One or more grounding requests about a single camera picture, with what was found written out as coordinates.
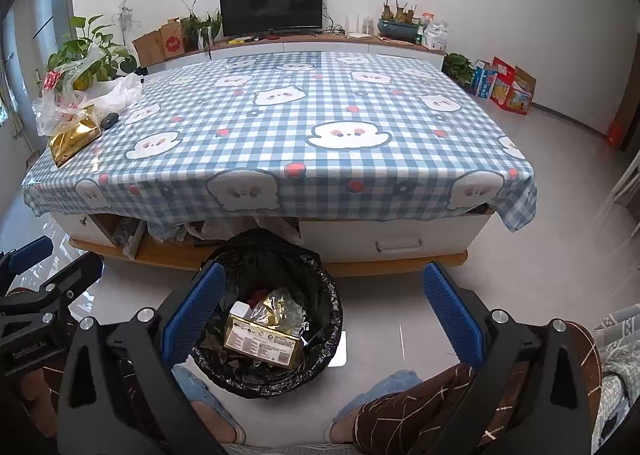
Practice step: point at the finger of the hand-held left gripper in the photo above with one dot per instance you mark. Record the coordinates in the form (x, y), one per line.
(75, 275)
(30, 250)

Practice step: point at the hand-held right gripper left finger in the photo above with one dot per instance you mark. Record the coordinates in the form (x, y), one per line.
(192, 315)

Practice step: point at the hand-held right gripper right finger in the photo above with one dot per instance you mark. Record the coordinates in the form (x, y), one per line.
(452, 320)

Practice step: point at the white plastic bottle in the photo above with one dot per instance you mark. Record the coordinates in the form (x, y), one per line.
(240, 309)

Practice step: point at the red plastic wrapper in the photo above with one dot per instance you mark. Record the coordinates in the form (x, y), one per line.
(257, 297)

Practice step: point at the bin with black bag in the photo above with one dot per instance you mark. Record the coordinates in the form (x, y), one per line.
(320, 285)

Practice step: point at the person's left hand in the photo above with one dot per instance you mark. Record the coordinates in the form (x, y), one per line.
(37, 400)

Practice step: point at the person's brown patterned pants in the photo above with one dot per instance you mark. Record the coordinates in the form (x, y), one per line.
(415, 415)

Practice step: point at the small gold foil bag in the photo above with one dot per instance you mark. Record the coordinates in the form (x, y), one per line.
(75, 137)

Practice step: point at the white table with wooden base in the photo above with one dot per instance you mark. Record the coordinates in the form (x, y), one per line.
(345, 245)

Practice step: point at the small black object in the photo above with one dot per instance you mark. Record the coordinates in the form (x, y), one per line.
(108, 120)

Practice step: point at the clear bag with red print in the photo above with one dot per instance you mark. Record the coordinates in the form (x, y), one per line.
(60, 95)

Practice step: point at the grey patterned cloth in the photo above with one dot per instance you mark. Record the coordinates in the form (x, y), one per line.
(620, 365)

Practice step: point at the white plastic bag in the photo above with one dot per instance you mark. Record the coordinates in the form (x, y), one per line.
(120, 92)

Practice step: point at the potted pothos plant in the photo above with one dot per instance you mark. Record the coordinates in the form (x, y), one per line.
(92, 55)

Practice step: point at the plain brown cardboard box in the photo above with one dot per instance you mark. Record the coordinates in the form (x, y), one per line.
(148, 49)

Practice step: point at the colourful open cardboard box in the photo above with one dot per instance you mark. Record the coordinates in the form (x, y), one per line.
(520, 94)

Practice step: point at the blue checkered cartoon tablecloth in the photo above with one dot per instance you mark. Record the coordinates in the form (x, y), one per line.
(300, 100)

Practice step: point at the blue white carton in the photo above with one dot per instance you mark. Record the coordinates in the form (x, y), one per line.
(485, 80)

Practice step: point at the small red floor object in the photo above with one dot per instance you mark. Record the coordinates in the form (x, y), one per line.
(615, 132)

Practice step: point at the white dried plant decoration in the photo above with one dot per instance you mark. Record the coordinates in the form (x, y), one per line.
(125, 20)

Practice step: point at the small green floor plant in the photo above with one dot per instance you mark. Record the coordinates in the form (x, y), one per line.
(457, 67)

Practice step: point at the cardboard box with red print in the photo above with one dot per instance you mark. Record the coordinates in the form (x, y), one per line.
(172, 40)

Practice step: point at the potted long-leaf green plant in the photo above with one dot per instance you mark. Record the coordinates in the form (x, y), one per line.
(200, 27)

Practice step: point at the white printed sack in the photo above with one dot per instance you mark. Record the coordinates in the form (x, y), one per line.
(434, 35)

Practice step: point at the white television cabinet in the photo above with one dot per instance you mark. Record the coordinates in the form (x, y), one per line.
(350, 47)

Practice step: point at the blue planter with bulbs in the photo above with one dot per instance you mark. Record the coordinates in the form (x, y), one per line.
(397, 29)

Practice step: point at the white router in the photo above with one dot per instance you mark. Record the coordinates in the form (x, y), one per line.
(360, 34)

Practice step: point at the black television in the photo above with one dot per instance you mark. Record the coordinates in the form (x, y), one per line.
(272, 2)

